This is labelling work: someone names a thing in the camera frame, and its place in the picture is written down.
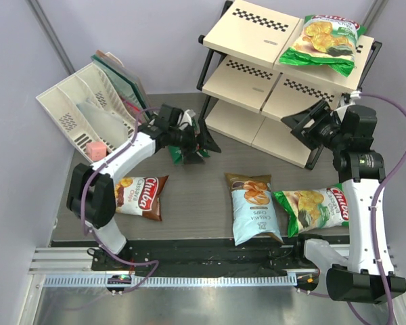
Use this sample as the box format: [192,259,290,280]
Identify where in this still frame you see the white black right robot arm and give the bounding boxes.
[281,100,406,304]

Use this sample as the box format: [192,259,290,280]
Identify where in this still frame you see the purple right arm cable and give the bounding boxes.
[297,93,406,325]

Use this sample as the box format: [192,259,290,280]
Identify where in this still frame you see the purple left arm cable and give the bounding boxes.
[81,106,160,295]

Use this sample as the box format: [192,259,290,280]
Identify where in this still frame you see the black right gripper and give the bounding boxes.
[281,100,348,152]

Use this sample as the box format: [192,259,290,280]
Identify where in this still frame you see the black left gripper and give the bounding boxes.
[168,120,221,165]

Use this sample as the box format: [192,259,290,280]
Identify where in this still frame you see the light blue cassava chips bag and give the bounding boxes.
[225,173,283,246]

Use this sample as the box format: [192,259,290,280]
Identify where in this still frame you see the dark green onion chips bag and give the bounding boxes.
[168,146,210,165]

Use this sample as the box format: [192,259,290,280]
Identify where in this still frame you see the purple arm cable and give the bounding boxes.
[81,106,160,295]
[297,93,406,325]

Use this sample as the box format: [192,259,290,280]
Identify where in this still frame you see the aluminium rail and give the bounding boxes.
[28,244,399,288]

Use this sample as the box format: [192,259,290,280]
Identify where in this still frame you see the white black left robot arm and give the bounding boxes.
[66,104,221,270]

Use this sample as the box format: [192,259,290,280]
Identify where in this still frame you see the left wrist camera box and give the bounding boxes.
[179,110,196,128]

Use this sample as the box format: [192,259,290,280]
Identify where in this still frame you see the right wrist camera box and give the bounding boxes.
[338,90,361,108]

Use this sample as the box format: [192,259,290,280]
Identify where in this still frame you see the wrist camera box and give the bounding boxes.
[338,90,361,108]
[179,110,196,128]

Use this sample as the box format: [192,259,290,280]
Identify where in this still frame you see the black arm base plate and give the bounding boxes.
[87,238,325,297]

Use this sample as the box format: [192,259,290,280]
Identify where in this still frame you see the green and pink folders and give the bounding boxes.
[91,51,151,108]

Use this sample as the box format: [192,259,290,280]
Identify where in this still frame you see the pink cube block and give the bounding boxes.
[85,142,107,161]

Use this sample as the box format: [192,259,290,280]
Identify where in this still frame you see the brown Chuba cassava chips bag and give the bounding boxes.
[114,175,168,221]

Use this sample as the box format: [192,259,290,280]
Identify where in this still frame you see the cream three-tier shelf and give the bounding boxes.
[197,1,382,169]

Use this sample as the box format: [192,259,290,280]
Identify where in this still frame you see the green Chuba cassava chips bag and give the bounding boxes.
[279,15,366,77]

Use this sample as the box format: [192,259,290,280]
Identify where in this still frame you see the cream plastic file organizer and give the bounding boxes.
[36,63,136,162]

